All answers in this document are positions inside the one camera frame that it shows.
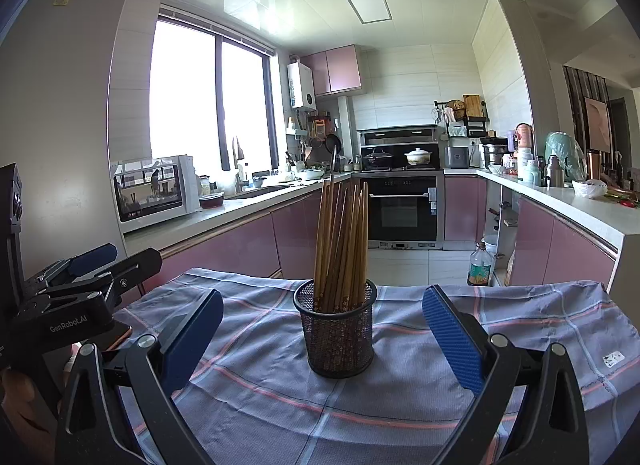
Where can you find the steel cooking pot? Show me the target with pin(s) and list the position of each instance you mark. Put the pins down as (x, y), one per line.
(495, 154)

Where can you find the grey refrigerator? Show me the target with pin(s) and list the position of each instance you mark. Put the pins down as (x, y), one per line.
(55, 120)

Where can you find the black wall shelf rack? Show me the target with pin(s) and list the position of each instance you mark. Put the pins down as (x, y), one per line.
(470, 127)

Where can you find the black mesh pen holder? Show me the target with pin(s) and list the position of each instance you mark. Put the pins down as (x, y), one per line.
(340, 345)

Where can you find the pink kitchen base cabinets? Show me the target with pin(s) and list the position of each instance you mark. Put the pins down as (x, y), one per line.
(235, 245)
(540, 245)

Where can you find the white casserole pot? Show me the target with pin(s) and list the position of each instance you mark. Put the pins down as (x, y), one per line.
(417, 157)

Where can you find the white bowl of vegetables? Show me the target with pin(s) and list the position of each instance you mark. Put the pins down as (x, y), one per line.
(312, 174)

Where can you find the mint green covered appliance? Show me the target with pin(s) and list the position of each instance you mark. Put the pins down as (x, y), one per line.
(567, 152)

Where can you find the black integrated stove oven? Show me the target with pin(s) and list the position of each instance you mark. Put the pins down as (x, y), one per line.
(400, 210)

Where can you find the white countertop oven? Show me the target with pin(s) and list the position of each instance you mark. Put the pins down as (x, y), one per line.
(150, 195)

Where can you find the purple cup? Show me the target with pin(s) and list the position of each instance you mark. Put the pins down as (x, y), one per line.
(510, 141)

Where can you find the white water heater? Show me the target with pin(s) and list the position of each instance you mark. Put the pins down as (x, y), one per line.
(301, 85)

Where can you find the person's left hand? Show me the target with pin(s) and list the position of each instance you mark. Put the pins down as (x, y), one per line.
(20, 405)

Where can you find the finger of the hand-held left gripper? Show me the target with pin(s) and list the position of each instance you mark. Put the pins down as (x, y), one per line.
(95, 254)
(140, 262)

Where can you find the plastic oil bottle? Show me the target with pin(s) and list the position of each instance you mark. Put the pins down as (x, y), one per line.
(480, 267)

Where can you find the kitchen window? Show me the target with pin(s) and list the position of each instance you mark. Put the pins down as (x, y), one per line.
(185, 90)

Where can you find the black lidded wok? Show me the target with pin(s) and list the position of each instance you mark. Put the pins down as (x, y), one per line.
(378, 159)

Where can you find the pink wall cabinet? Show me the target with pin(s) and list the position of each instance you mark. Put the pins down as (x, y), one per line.
(340, 70)

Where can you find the white plastic bottle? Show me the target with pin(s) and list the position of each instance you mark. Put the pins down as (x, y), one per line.
(524, 157)

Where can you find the ceiling light panel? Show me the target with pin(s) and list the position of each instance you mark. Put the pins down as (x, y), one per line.
(367, 5)

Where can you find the pale green jar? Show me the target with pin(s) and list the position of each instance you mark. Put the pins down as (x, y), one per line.
(531, 172)

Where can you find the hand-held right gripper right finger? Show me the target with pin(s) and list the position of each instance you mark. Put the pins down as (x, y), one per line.
(450, 340)

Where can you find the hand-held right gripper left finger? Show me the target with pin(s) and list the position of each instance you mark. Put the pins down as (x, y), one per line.
(192, 337)

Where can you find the black hanging frying pan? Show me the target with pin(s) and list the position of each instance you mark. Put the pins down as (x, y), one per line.
(334, 144)

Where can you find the dark red lidded container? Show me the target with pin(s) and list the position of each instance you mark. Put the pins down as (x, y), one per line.
(211, 200)

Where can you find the pink kettle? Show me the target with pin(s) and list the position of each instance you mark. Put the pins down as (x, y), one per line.
(524, 136)

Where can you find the bunch of bamboo chopsticks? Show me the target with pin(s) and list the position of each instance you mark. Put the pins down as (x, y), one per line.
(345, 245)

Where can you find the steel thermos flask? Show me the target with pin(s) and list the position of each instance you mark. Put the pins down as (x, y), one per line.
(553, 172)

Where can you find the grey plaid tablecloth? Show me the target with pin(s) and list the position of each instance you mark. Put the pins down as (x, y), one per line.
(270, 395)

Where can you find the wooden cutting board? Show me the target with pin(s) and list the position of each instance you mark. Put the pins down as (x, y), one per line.
(472, 105)

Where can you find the silver rice cooker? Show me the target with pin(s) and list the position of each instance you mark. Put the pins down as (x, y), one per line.
(457, 157)

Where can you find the framed wall picture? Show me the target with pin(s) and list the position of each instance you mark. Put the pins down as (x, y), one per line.
(597, 122)

